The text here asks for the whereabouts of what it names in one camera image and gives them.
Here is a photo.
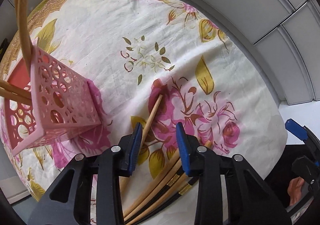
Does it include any light wooden chopstick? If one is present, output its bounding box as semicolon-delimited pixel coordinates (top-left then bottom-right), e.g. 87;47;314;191
14;0;33;69

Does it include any black chopstick gold band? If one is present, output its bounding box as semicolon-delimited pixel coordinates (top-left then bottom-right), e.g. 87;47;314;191
125;174;199;224

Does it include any person's right hand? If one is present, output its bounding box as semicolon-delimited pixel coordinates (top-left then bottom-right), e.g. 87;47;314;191
287;177;305;206

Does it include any wooden chopstick pile piece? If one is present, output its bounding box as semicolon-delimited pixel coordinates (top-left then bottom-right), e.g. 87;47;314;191
122;139;213;218

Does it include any pink perforated utensil holder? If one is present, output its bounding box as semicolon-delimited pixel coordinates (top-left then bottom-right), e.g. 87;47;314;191
2;45;101;156

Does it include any wooden chopstick in holder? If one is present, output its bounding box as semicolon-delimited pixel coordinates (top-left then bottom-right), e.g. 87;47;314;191
0;80;32;106

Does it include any floral tablecloth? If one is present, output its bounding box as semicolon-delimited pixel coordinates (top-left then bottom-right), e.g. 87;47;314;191
8;0;287;209

